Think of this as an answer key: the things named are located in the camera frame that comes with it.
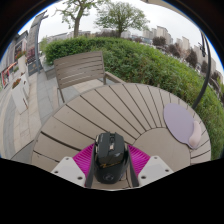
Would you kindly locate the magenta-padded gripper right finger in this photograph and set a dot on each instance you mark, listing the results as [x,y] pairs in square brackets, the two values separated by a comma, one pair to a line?
[139,160]

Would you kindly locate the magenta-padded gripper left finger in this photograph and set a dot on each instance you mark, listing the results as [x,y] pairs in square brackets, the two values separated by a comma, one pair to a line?
[83,160]

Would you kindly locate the black computer mouse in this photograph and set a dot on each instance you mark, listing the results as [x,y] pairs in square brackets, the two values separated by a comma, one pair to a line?
[110,156]

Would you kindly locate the lilac mouse pad with wrist rest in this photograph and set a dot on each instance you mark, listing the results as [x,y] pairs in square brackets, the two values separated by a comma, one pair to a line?
[178,122]

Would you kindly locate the white planter box with flowers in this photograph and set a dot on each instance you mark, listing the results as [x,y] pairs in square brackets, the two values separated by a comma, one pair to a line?
[21,65]
[19,98]

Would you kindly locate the brown slatted outdoor chair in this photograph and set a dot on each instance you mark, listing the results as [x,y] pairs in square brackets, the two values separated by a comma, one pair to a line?
[80,68]

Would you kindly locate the green hedge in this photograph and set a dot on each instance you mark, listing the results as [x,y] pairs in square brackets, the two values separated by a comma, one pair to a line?
[146,63]

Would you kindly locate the curved black umbrella pole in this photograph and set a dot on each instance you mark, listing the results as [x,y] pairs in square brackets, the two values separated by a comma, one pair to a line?
[207,66]

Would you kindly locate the tall grey sign pillar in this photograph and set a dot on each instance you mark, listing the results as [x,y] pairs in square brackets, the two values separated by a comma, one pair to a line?
[32,43]

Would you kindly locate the distant apartment buildings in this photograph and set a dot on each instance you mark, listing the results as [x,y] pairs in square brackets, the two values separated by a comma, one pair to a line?
[161,32]

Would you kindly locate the sparse bare-trunk tree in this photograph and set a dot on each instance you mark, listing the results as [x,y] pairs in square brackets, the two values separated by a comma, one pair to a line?
[77,23]

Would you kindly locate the leafy round green tree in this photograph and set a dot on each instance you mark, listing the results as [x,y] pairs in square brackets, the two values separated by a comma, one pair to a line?
[120,16]

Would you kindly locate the beige umbrella canopy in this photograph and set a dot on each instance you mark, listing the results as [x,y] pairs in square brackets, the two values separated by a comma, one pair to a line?
[155,1]

